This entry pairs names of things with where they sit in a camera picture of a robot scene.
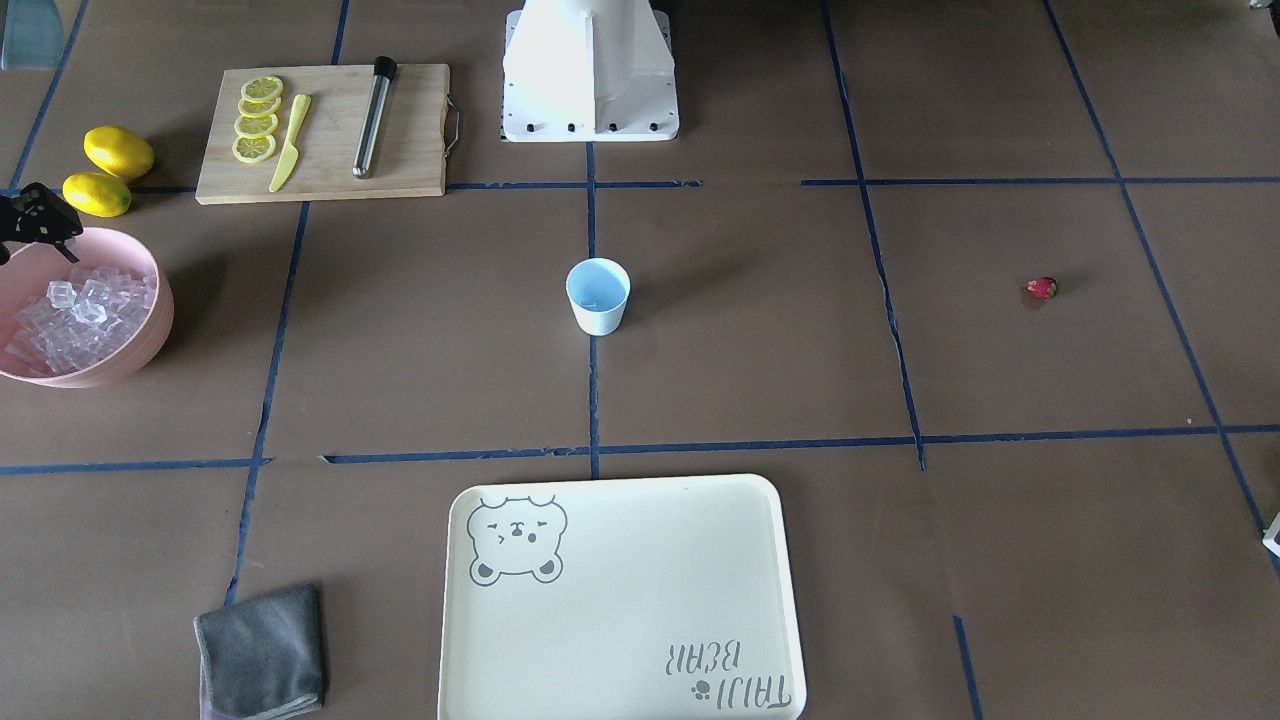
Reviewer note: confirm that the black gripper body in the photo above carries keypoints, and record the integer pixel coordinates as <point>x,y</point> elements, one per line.
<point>38,216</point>

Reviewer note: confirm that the pile of clear ice cubes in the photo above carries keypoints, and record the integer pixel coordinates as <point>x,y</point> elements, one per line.
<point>80,320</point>

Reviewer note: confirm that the light blue plastic cup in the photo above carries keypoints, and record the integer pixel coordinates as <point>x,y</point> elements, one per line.
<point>598,291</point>

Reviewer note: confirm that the whole yellow lemon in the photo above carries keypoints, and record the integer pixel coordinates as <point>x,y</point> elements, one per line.
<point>97,194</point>
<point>119,152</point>

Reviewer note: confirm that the pink bowl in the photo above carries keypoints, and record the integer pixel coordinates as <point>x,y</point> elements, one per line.
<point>32,268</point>

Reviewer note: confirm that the lemon slice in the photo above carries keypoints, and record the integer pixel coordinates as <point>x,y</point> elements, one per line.
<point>262,89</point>
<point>256,127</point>
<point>254,109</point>
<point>254,150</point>

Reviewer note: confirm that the yellow plastic knife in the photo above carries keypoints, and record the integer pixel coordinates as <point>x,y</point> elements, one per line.
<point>289,153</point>

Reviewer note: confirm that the bamboo cutting board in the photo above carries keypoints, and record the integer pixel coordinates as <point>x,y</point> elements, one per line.
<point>409,155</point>

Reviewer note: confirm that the steel muddler black tip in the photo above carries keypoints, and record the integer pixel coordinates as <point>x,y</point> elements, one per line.
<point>384,71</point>

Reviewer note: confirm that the grey folded cloth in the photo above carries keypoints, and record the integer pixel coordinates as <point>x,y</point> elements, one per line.
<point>262,658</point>

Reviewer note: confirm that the cream bear serving tray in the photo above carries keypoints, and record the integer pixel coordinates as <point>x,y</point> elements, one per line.
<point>645,598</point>

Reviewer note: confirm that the red strawberry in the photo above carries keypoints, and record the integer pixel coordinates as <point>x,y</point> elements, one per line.
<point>1042,288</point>

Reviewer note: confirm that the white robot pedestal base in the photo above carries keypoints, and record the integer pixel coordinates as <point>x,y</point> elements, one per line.
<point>588,71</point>

